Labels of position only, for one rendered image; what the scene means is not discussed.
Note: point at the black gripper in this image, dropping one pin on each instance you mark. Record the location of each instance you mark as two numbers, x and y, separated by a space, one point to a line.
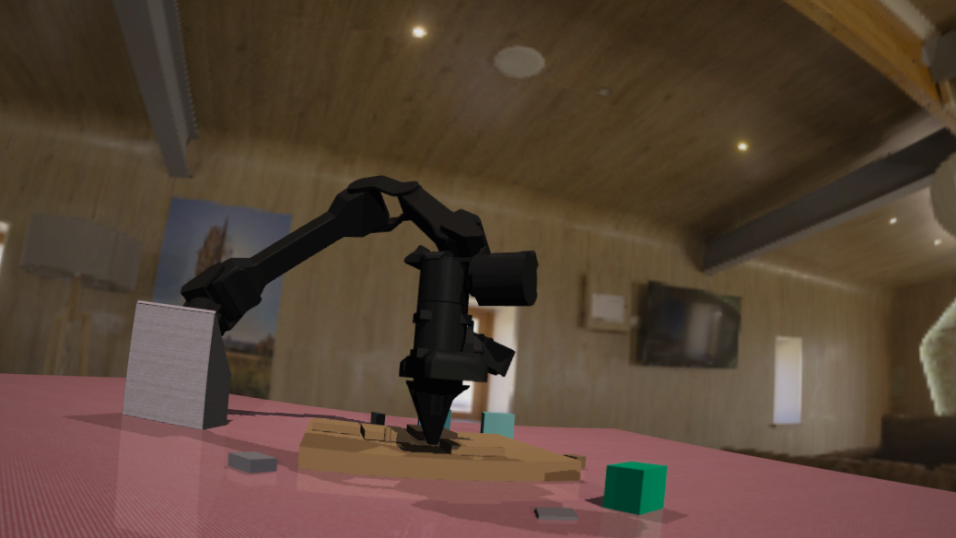
437 364

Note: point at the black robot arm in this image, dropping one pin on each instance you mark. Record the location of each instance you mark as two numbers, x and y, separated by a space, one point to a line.
463 263

